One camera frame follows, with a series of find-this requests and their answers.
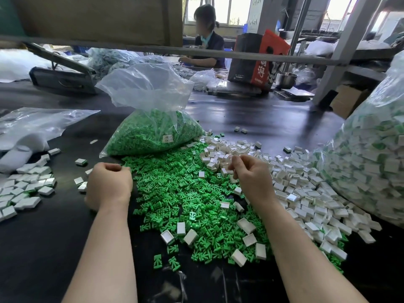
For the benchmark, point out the person's right hand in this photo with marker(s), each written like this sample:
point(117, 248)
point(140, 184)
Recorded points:
point(254, 179)

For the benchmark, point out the person's left hand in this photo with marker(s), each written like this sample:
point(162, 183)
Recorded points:
point(108, 186)

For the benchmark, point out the pile of green parts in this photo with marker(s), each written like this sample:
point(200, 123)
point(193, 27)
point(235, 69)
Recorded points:
point(170, 186)

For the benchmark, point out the pile of white plastic caps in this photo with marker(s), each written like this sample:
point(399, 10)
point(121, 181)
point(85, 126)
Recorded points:
point(317, 188)

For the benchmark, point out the pile of assembled white pieces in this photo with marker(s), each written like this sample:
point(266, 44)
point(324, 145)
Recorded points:
point(28, 187)

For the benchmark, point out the person's right forearm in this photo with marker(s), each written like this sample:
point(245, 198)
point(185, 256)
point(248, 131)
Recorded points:
point(309, 268)

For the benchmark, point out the person's left forearm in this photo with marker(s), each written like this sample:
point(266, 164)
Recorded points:
point(101, 268)

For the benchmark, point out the bag of green clips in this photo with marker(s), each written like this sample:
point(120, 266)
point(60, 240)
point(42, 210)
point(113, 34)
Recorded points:
point(156, 131)

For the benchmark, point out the clear bag of pale parts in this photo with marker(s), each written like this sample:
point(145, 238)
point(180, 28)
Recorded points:
point(120, 60)

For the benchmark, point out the large bag of white caps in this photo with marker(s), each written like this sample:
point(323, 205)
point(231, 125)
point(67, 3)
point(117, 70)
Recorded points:
point(379, 153)

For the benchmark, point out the empty clear plastic bag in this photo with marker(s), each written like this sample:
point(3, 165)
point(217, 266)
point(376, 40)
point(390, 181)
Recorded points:
point(39, 121)

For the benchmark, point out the black table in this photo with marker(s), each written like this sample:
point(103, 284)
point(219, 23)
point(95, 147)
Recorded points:
point(44, 255)

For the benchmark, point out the white paper sheets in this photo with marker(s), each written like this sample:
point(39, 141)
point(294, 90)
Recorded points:
point(295, 92)

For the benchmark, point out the metal bowl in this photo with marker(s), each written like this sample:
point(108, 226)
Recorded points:
point(286, 80)

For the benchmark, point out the crumpled white plastic bag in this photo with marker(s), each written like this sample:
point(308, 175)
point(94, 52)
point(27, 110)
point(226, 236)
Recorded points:
point(205, 78)

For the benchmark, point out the black and red box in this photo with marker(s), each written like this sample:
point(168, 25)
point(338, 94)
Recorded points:
point(255, 63)

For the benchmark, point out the cardboard box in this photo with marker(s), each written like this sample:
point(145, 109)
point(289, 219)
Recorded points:
point(350, 101)

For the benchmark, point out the white plastic sheet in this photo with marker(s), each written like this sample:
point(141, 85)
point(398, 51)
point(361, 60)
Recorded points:
point(22, 63)

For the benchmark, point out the white bags on shelf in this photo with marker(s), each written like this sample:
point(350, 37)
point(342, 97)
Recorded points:
point(344, 46)

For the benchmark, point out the brown board panel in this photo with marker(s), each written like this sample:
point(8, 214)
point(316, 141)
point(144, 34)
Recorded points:
point(91, 19)

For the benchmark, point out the grey metal shelf frame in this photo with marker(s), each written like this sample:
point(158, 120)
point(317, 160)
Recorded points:
point(126, 47)

